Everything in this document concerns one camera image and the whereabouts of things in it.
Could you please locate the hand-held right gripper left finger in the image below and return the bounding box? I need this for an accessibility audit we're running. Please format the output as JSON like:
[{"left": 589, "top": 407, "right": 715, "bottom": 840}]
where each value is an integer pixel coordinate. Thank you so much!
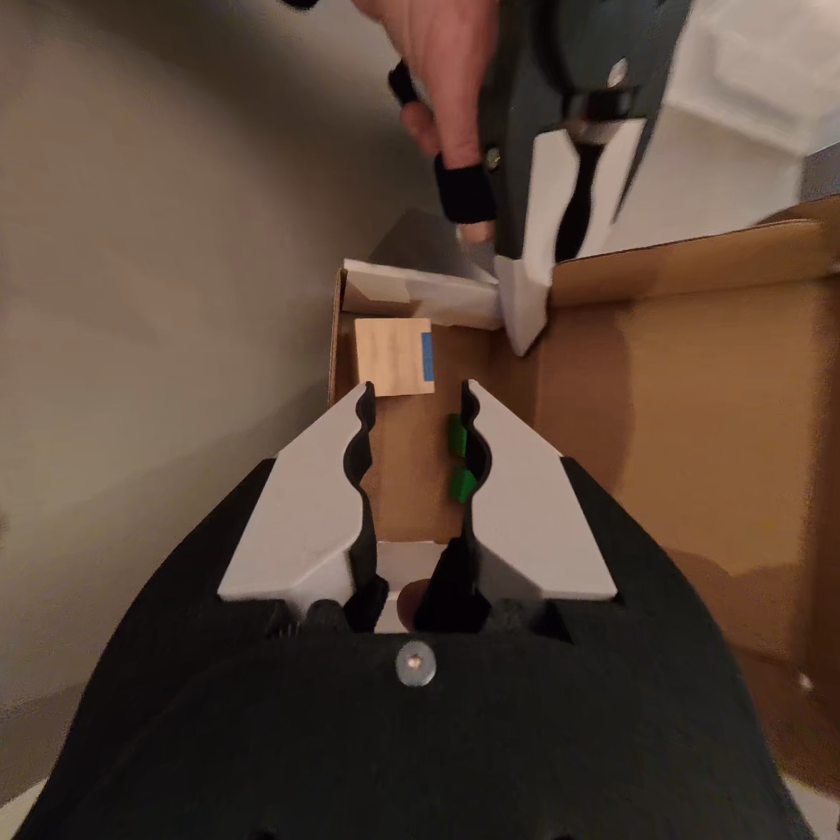
[{"left": 218, "top": 381, "right": 388, "bottom": 632}]

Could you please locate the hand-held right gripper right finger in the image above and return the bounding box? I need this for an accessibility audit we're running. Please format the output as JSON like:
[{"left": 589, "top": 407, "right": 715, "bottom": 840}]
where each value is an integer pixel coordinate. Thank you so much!
[{"left": 415, "top": 378, "right": 618, "bottom": 632}]

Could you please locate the clear plastic container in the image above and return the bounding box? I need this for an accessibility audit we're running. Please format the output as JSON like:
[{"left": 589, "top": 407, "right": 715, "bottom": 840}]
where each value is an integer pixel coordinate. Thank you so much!
[{"left": 604, "top": 0, "right": 840, "bottom": 257}]

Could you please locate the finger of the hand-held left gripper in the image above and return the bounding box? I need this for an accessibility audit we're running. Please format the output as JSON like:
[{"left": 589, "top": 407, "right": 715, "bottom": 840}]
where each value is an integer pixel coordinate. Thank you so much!
[
  {"left": 577, "top": 118, "right": 651, "bottom": 260},
  {"left": 495, "top": 128, "right": 601, "bottom": 358}
]

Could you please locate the wooden cube with blue tape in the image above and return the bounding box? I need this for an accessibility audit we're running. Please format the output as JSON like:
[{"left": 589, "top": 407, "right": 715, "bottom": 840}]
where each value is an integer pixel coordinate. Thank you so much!
[{"left": 354, "top": 318, "right": 435, "bottom": 398}]

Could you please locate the person's right hand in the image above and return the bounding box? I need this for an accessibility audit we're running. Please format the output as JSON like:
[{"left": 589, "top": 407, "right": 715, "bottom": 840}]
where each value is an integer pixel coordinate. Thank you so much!
[{"left": 398, "top": 581, "right": 432, "bottom": 632}]

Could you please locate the white cardboard box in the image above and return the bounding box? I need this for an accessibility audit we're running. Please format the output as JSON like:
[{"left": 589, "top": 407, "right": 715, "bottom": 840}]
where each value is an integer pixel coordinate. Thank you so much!
[{"left": 328, "top": 197, "right": 840, "bottom": 785}]

